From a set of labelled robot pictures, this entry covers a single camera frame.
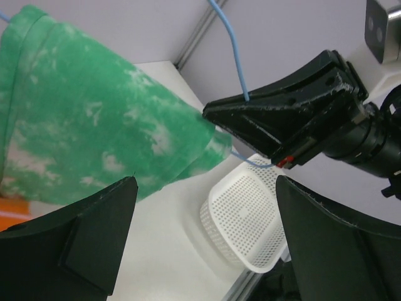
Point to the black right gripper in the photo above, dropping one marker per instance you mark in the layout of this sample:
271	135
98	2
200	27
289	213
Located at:
292	120

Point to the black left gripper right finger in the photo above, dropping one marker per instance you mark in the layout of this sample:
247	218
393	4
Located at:
338	253

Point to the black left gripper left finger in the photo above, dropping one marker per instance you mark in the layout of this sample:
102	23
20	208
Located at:
73	253

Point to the green white patterned trousers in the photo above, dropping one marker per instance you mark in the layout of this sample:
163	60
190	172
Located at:
76	117

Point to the blue wire hanger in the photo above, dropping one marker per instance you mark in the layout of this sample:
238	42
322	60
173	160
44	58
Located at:
238	62

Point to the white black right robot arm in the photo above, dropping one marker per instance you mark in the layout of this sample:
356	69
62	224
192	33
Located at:
374	145

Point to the orange trousers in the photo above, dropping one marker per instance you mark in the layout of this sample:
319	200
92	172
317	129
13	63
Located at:
13	211

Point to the white perforated plastic basket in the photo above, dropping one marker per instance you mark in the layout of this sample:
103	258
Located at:
242	219

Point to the aluminium rail frame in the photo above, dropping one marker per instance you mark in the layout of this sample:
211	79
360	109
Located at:
248	281

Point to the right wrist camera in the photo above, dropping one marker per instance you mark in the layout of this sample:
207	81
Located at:
382	30

